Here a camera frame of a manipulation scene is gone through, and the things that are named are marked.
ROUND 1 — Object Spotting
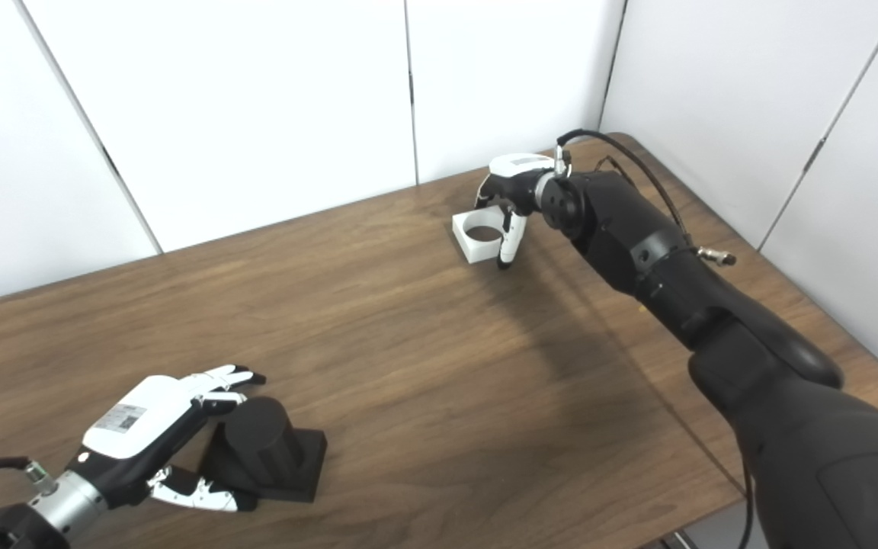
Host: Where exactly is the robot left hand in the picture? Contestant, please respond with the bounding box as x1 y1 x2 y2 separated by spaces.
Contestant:
66 364 267 513

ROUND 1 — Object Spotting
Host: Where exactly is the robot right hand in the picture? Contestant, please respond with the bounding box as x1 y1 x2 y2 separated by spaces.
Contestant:
474 153 558 271

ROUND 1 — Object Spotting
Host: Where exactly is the white square piece with hole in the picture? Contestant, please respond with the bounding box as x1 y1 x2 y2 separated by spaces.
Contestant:
452 204 520 265

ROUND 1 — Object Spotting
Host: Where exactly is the black cylinder peg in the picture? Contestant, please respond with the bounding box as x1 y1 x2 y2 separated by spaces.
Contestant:
197 396 328 504

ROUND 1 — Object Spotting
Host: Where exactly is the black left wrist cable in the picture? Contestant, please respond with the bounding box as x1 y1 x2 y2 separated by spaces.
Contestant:
0 456 59 496

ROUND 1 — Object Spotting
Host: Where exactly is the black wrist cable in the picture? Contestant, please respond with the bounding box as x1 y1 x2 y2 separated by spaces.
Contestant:
556 129 737 268
0 456 59 496

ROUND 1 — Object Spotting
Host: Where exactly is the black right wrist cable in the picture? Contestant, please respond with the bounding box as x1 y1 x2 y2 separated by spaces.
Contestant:
556 129 737 268

